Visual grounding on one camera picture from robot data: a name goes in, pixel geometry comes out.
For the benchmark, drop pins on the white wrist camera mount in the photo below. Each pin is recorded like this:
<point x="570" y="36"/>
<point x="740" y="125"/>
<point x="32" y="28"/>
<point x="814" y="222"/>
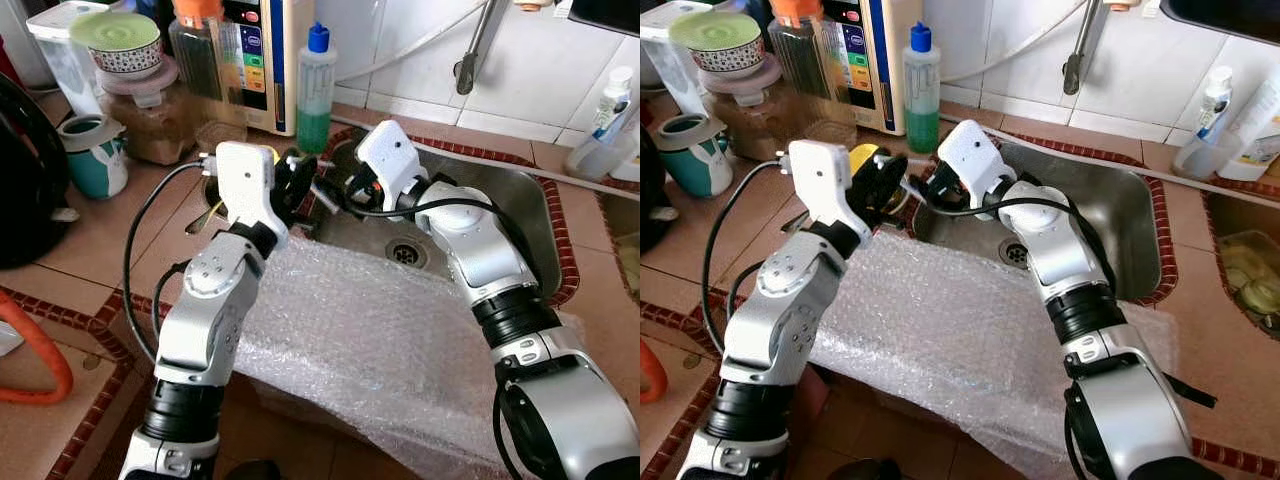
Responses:
<point x="972" y="155"/>
<point x="243" y="185"/>
<point x="815" y="185"/>
<point x="390" y="155"/>

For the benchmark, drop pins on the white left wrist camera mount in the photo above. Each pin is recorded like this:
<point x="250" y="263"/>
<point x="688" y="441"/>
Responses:
<point x="815" y="185"/>
<point x="243" y="185"/>

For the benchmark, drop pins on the teal and white mug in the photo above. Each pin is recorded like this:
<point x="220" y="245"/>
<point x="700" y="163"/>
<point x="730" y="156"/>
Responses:
<point x="95" y="165"/>
<point x="695" y="165"/>

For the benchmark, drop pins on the yellowish translucent plastic tub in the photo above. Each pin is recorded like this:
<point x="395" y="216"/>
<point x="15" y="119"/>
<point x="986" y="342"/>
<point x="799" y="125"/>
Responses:
<point x="1255" y="275"/>

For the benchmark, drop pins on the beige water purifier appliance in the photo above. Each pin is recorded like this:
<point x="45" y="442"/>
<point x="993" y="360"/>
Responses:
<point x="895" y="60"/>
<point x="285" y="60"/>

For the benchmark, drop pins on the white bottle blue label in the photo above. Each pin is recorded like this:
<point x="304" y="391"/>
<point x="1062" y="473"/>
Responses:
<point x="612" y="105"/>
<point x="1214" y="105"/>

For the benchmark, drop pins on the beige faucet diverter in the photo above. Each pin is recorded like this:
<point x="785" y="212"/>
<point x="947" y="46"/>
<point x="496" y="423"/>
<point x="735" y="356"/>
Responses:
<point x="535" y="5"/>

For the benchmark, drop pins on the stainless steel sink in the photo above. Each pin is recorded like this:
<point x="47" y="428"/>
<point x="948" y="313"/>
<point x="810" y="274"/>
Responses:
<point x="510" y="200"/>
<point x="1120" y="210"/>

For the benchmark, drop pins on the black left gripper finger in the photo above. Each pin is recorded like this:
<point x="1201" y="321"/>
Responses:
<point x="893" y="178"/>
<point x="285" y="172"/>
<point x="307" y="182"/>
<point x="866" y="178"/>

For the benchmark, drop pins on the white translucent canister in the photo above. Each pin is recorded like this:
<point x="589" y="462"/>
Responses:
<point x="20" y="25"/>

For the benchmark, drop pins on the small steel sink basin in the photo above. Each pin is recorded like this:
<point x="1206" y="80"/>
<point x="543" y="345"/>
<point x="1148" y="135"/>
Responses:
<point x="1240" y="215"/>
<point x="625" y="250"/>

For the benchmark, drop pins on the metal spoon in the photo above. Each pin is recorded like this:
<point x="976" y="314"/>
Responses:
<point x="197" y="225"/>
<point x="795" y="228"/>

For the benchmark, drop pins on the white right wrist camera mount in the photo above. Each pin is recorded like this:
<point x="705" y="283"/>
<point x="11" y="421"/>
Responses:
<point x="972" y="155"/>
<point x="390" y="155"/>

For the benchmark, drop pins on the green soap bottle blue cap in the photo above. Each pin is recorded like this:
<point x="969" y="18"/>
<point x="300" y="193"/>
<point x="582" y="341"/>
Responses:
<point x="921" y="110"/>
<point x="315" y="110"/>

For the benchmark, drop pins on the black glossy wall fixture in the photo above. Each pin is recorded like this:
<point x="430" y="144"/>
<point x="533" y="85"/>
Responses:
<point x="610" y="15"/>
<point x="1230" y="18"/>

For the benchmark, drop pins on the black round appliance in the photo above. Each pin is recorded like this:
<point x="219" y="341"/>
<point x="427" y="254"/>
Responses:
<point x="25" y="180"/>
<point x="650" y="190"/>

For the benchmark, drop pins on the patterned bowl green lid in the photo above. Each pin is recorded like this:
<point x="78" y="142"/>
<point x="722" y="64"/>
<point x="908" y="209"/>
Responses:
<point x="115" y="35"/>
<point x="715" y="32"/>

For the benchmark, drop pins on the small clear glass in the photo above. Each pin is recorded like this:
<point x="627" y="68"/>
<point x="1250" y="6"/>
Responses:
<point x="220" y="138"/>
<point x="830" y="135"/>

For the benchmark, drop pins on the large white plastic bottle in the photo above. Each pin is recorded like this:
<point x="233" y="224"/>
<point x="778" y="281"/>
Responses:
<point x="630" y="150"/>
<point x="1255" y="130"/>

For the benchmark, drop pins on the brown-filled jar pink lid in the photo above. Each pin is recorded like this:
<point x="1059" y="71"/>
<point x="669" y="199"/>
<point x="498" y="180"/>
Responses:
<point x="160" y="125"/>
<point x="765" y="125"/>

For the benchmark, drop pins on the metal sink drain strainer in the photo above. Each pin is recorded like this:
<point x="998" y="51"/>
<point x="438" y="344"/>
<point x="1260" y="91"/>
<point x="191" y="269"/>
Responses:
<point x="1017" y="255"/>
<point x="407" y="254"/>

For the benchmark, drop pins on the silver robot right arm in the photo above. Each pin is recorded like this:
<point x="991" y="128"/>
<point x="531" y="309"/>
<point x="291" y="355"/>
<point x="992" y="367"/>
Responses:
<point x="1060" y="250"/>
<point x="480" y="250"/>

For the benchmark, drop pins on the clear bubble wrap sheet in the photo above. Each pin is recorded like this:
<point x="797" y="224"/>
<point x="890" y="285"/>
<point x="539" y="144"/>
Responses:
<point x="950" y="340"/>
<point x="380" y="340"/>

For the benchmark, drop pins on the red container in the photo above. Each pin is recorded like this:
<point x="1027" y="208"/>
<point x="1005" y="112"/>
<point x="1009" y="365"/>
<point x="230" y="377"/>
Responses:
<point x="8" y="60"/>

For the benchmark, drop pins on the clear container white lid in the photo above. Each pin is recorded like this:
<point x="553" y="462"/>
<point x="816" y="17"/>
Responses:
<point x="65" y="70"/>
<point x="670" y="75"/>

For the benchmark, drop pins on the glass pitcher orange lid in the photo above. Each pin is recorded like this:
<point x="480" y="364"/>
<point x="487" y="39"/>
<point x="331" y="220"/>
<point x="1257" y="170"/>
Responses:
<point x="200" y="60"/>
<point x="805" y="60"/>

